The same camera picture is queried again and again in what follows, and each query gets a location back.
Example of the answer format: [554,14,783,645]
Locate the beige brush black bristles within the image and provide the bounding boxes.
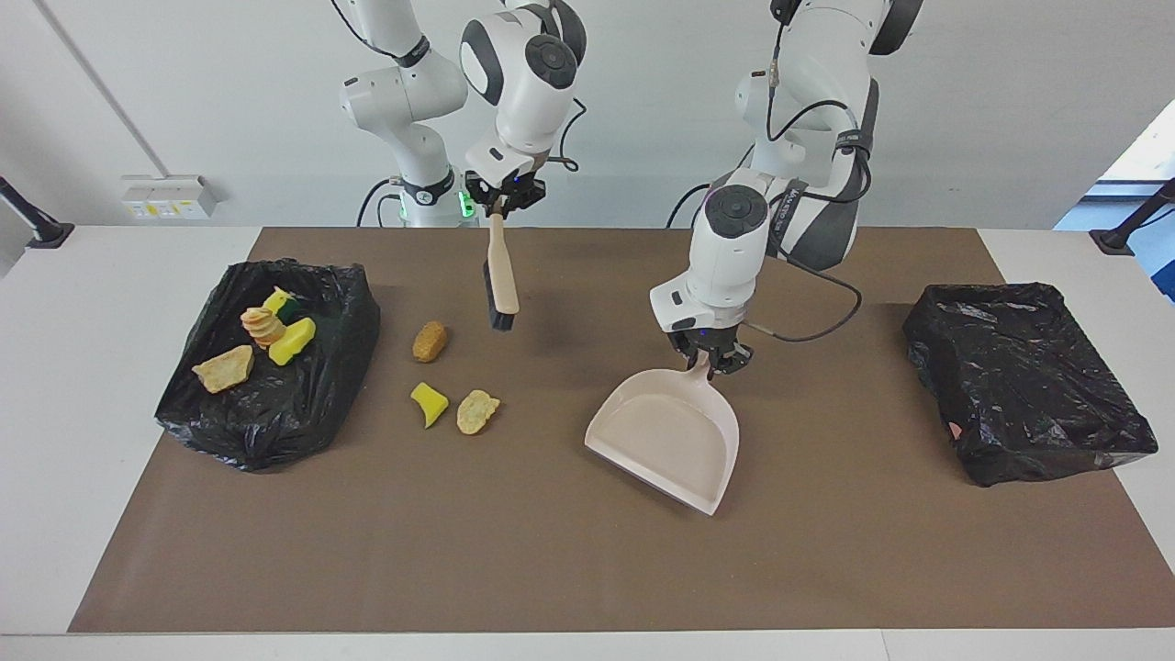
[484,213,520,331]

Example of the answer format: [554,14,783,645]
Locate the beige plastic dustpan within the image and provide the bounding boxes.
[584,352,741,517]

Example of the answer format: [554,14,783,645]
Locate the squarish green yellow sponge piece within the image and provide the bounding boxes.
[268,317,318,366]

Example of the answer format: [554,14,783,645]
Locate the large beige sponge chunk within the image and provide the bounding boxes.
[192,344,255,394]

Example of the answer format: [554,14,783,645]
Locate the black bag lined bin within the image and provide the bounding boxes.
[154,259,382,474]
[902,282,1159,488]

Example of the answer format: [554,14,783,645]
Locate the brown oval sponge piece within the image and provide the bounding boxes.
[412,320,449,363]

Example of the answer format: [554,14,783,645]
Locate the plain yellow sponge piece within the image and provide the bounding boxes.
[409,382,451,431]

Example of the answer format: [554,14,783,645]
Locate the brown table mat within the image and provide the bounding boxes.
[69,227,1175,634]

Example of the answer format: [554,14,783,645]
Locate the black clamp stand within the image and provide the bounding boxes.
[1090,179,1175,256]
[0,176,74,251]

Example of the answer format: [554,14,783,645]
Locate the black right base cable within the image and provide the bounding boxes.
[356,177,397,228]

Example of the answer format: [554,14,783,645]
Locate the black base cable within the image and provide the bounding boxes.
[666,182,714,229]
[356,177,397,228]

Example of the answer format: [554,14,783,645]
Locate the black left base cable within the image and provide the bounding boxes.
[666,182,714,229]

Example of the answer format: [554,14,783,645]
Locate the left arm gripper cable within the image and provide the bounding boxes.
[744,0,882,343]

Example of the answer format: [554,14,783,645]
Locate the arm gripper cable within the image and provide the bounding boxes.
[329,0,588,175]
[744,0,882,343]

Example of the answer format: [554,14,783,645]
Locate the right arm gripper cable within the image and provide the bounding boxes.
[329,0,588,175]

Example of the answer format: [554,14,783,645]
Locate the white wall outlet box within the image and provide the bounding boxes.
[121,174,217,221]

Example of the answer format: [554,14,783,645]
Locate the white wall cable conduit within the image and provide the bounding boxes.
[35,0,173,180]

